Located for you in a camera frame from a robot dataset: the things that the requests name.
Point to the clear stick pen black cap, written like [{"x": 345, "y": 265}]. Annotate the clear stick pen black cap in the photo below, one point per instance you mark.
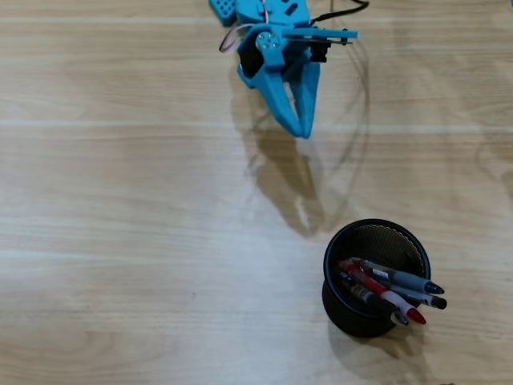
[{"x": 425, "y": 297}]

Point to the black mesh pen holder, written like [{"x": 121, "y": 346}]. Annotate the black mesh pen holder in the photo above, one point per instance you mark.
[{"x": 340, "y": 317}]

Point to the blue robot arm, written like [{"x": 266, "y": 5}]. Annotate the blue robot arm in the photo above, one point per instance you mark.
[{"x": 280, "y": 12}]

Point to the black retractable pen black grip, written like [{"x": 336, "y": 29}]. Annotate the black retractable pen black grip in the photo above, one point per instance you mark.
[{"x": 372, "y": 302}]

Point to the smoky pen with grey grip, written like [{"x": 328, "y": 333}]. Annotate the smoky pen with grey grip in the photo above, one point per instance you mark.
[{"x": 413, "y": 280}]

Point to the red retractable pen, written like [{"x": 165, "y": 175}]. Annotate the red retractable pen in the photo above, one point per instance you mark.
[{"x": 368, "y": 282}]

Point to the blue-mounted wrist camera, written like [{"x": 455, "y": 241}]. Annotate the blue-mounted wrist camera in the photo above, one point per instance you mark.
[{"x": 320, "y": 52}]

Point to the blue perforated robot base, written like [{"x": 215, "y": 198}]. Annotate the blue perforated robot base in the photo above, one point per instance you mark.
[{"x": 222, "y": 10}]

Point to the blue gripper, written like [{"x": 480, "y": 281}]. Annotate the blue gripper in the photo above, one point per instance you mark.
[{"x": 289, "y": 68}]

